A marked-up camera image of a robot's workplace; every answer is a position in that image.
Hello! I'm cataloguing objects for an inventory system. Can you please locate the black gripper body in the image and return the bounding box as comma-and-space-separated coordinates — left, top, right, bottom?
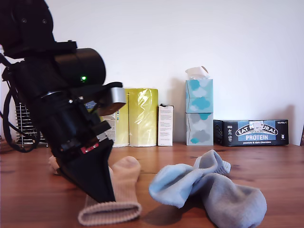
33, 89, 113, 160

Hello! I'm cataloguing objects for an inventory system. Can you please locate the beige ribbed sock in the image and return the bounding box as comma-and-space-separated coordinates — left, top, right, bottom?
77, 156, 143, 226
48, 155, 61, 176

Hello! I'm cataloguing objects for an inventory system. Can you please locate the light blue ribbed sock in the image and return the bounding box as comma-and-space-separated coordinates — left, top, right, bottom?
187, 172, 268, 226
148, 149, 231, 209

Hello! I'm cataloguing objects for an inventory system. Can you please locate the yellow-green paper roll pack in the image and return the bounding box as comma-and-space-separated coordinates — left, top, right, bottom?
84, 87, 159, 148

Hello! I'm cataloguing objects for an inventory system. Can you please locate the white carton box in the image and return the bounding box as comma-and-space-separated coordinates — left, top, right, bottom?
158, 103, 175, 146

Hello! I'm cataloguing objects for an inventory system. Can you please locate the grey cloud tissue box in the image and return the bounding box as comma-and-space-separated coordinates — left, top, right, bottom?
185, 112, 214, 146

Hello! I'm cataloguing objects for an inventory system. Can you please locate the black protein bar box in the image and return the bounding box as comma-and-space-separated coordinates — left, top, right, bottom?
213, 119, 289, 147

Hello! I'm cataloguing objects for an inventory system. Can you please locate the chrome wire rack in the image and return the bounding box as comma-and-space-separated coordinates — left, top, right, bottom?
15, 102, 49, 146

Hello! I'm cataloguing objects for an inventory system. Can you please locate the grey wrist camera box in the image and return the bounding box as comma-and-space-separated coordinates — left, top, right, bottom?
68, 82, 126, 117

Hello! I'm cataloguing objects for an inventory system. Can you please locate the thick black cable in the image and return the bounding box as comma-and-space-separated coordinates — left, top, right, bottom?
1, 90, 41, 153

